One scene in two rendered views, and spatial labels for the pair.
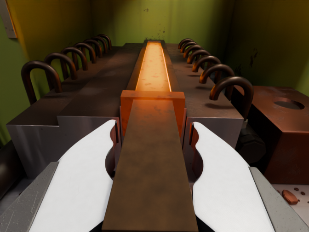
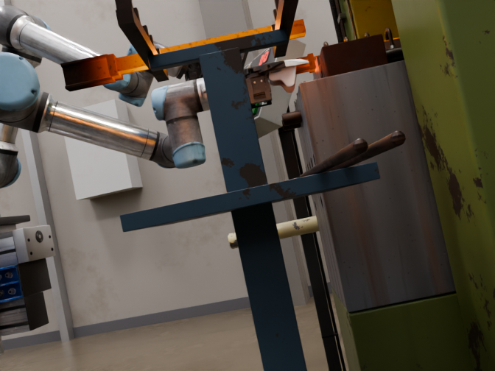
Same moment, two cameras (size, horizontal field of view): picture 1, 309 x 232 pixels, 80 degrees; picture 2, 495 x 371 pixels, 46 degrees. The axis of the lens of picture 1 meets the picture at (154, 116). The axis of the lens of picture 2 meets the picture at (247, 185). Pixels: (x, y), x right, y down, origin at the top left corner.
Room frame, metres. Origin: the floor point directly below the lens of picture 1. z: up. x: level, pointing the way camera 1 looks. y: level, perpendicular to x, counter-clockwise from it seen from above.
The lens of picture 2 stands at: (0.01, -1.33, 0.69)
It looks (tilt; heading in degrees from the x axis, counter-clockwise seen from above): 3 degrees up; 94
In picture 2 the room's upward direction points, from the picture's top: 12 degrees counter-clockwise
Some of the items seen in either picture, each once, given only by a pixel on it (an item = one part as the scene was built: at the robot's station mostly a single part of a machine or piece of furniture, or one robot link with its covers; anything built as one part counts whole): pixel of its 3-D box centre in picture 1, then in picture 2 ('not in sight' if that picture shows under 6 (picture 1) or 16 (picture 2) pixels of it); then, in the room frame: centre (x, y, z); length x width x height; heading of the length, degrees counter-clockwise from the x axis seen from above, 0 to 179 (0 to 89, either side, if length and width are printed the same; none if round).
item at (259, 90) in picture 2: not in sight; (244, 88); (-0.03, 0.00, 0.97); 0.12 x 0.08 x 0.09; 1
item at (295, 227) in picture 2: not in sight; (303, 226); (0.04, 0.37, 0.62); 0.44 x 0.05 x 0.05; 1
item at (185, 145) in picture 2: not in sight; (184, 143); (-0.20, 0.01, 0.88); 0.11 x 0.08 x 0.11; 117
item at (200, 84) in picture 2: not in sight; (210, 93); (-0.11, -0.01, 0.98); 0.08 x 0.05 x 0.08; 91
